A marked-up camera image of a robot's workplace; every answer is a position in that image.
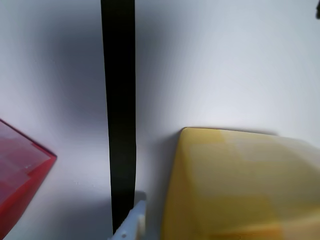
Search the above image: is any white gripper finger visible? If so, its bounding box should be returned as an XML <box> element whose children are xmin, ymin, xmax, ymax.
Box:
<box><xmin>107</xmin><ymin>191</ymin><xmax>147</xmax><ymax>240</ymax></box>

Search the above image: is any yellow paper box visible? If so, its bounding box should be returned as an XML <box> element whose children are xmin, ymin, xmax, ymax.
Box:
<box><xmin>161</xmin><ymin>126</ymin><xmax>320</xmax><ymax>240</ymax></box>

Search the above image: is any pink paper box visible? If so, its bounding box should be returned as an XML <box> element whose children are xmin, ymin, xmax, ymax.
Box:
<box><xmin>0</xmin><ymin>118</ymin><xmax>58</xmax><ymax>235</ymax></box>

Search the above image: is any dark mat with WROB print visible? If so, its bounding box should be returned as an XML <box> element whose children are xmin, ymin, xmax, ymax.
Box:
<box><xmin>100</xmin><ymin>0</ymin><xmax>137</xmax><ymax>236</ymax></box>

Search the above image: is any white paper sheet marked 1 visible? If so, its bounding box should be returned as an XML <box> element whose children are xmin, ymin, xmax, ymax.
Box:
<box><xmin>133</xmin><ymin>0</ymin><xmax>320</xmax><ymax>201</ymax></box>

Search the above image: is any white paper sheet marked 2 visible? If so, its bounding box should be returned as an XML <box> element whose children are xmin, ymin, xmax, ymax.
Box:
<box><xmin>0</xmin><ymin>0</ymin><xmax>115</xmax><ymax>240</ymax></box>

